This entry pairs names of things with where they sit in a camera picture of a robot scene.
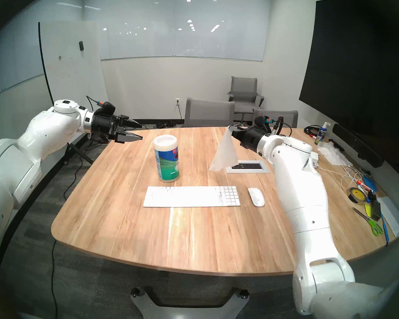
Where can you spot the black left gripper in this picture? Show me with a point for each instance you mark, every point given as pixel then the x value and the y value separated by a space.
pixel 104 127

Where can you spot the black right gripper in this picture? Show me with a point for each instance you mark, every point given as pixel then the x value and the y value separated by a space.
pixel 254 139

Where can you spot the white disinfecting wipe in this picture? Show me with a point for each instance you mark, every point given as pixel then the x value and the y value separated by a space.
pixel 224 154

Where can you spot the disinfecting wipes canister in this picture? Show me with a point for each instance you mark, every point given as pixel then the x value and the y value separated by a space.
pixel 166 162

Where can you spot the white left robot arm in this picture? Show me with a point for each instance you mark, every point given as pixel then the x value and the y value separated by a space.
pixel 36 139

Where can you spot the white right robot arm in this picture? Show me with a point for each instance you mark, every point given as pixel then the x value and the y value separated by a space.
pixel 299 195

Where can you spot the wide grey mesh chair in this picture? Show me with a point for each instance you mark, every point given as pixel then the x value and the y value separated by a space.
pixel 209 114

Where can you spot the silver table outlet panel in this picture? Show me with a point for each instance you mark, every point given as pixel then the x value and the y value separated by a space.
pixel 252 166

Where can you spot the grey office chair with armrests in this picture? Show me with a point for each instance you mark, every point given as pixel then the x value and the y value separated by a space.
pixel 244 89

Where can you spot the narrow grey mesh chair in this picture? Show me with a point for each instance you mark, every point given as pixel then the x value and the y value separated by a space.
pixel 286 119

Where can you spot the white power adapter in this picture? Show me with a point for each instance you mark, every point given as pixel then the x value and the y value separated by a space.
pixel 316 159

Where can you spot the white slim keyboard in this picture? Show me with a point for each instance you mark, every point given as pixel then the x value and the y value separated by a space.
pixel 189 197

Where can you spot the whiteboard cleaner spray bottle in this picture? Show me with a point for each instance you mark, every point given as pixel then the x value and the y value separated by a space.
pixel 322 135

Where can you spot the crumpled white tissue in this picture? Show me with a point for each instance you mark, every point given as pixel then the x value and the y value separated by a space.
pixel 335 155

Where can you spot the black video conference bar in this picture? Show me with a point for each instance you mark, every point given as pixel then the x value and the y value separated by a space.
pixel 359 145

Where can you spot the red and white marker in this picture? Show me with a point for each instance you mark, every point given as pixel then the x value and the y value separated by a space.
pixel 365 186

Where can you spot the blue plastic item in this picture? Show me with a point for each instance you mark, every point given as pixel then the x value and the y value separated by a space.
pixel 370 182

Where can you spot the blue pen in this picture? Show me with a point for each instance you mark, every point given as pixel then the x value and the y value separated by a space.
pixel 385 228

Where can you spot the white paper sheet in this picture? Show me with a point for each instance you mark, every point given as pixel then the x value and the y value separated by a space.
pixel 394 218

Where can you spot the silver table base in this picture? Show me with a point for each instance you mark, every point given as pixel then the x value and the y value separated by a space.
pixel 189 308

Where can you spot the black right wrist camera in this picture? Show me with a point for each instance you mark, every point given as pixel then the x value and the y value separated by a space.
pixel 260 121

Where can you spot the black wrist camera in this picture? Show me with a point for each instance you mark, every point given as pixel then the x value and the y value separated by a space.
pixel 106 108
pixel 260 121

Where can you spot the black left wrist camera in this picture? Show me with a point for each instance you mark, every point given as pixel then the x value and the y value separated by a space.
pixel 106 108

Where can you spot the large glass wall whiteboard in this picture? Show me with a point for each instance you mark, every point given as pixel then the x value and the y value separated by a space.
pixel 186 39

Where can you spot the black wall display screen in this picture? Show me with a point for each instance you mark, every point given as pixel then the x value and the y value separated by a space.
pixel 352 72

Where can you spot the scribbled side wall whiteboard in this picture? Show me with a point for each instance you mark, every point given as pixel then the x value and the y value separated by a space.
pixel 6 72

